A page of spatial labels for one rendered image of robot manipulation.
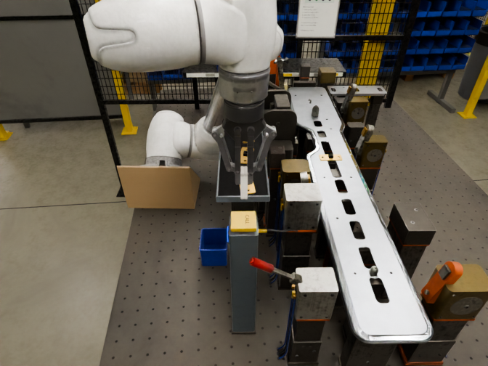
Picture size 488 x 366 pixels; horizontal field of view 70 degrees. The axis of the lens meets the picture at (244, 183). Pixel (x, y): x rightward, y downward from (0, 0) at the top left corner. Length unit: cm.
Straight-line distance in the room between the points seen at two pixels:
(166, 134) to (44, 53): 216
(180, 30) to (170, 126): 104
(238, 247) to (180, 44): 50
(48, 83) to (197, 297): 278
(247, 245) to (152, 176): 73
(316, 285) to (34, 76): 321
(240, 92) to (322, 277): 48
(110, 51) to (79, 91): 304
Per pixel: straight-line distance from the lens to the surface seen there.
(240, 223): 83
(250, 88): 61
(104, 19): 56
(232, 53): 57
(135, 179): 151
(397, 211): 115
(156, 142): 155
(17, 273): 258
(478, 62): 470
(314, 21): 220
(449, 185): 194
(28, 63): 364
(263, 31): 58
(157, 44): 55
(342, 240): 105
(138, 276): 136
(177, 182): 148
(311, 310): 91
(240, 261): 90
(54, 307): 231
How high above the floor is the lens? 175
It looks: 38 degrees down
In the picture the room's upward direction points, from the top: straight up
